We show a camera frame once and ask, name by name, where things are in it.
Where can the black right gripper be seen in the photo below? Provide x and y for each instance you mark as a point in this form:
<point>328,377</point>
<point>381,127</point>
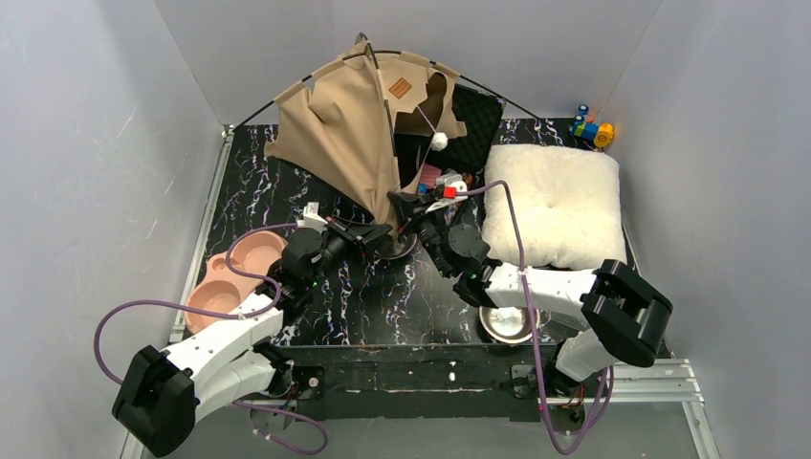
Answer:
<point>414,210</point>

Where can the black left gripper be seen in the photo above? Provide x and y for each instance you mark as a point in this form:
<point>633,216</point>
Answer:
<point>354,233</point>

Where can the tan fabric pet tent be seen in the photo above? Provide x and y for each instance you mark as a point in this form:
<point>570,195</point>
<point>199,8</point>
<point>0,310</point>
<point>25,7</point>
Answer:
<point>330,128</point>

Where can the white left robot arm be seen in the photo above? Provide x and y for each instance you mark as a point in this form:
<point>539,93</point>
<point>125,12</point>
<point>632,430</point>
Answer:
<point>165,393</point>

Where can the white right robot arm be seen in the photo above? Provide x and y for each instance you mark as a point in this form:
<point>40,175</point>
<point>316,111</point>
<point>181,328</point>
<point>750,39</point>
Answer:
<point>626,316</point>

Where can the steel pet bowl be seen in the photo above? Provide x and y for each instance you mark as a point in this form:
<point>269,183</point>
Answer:
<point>508,325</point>
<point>396,247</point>

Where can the white pompom toy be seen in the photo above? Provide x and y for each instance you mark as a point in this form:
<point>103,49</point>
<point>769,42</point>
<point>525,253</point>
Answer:
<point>439,141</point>

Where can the black poker chip case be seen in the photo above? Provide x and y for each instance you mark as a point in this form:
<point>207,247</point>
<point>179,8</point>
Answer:
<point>481,115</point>

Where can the white fluffy cushion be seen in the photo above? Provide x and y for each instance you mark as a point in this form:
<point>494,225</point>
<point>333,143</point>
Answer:
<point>553,206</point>

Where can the pink double bowl holder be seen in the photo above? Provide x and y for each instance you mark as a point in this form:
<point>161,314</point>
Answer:
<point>222,290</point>

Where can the colourful toy train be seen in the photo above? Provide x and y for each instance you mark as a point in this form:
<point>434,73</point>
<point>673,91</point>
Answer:
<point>584,126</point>

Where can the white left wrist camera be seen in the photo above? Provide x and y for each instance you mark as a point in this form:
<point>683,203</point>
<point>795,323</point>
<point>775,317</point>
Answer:
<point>312,216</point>

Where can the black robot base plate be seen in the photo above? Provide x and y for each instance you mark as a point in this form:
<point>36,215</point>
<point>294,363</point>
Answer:
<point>409,382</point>

